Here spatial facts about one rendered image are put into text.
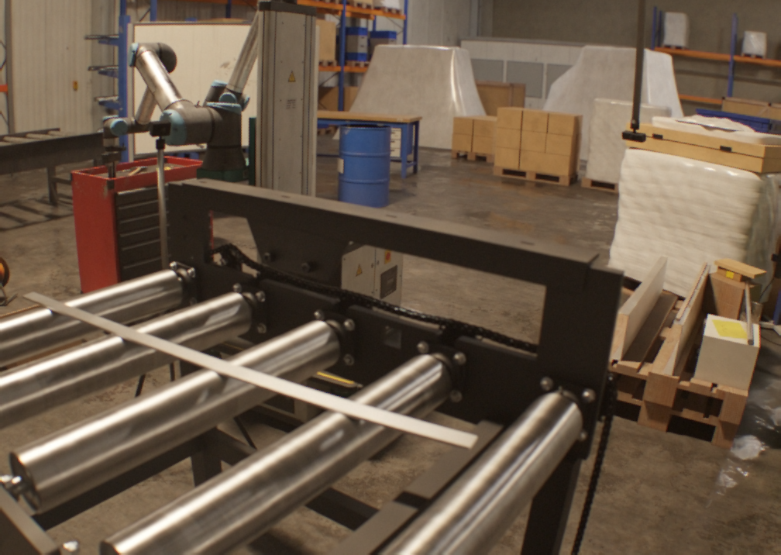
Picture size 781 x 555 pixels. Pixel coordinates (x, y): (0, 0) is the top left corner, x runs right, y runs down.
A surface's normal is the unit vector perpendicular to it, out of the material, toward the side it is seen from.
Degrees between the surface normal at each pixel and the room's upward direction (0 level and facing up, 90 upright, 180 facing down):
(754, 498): 0
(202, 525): 42
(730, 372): 90
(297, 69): 90
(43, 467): 48
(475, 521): 36
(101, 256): 90
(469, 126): 90
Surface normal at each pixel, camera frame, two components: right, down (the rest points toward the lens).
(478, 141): -0.55, 0.22
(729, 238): -0.74, 0.31
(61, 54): 0.82, 0.19
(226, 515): 0.63, -0.50
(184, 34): 0.50, 0.27
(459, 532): 0.45, -0.72
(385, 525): 0.04, -0.95
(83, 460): 0.75, -0.23
